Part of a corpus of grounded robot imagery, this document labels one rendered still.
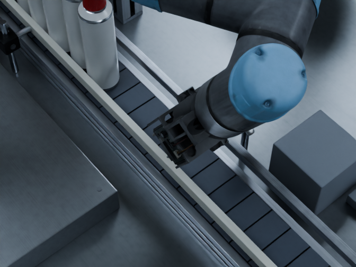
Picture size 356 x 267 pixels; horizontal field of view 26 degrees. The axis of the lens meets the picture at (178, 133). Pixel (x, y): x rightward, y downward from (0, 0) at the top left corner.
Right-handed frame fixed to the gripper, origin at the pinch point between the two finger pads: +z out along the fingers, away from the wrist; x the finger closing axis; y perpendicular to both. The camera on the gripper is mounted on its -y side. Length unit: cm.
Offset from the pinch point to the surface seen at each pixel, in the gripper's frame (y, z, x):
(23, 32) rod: 6.2, 18.9, -27.6
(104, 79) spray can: 1.9, 10.5, -13.3
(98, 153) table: 8.3, 14.4, -4.1
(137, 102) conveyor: -0.6, 10.6, -7.4
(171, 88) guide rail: -2.5, 0.3, -6.0
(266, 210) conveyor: -2.8, -3.0, 16.2
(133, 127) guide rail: 4.3, 4.8, -4.3
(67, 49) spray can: 2.0, 17.1, -21.4
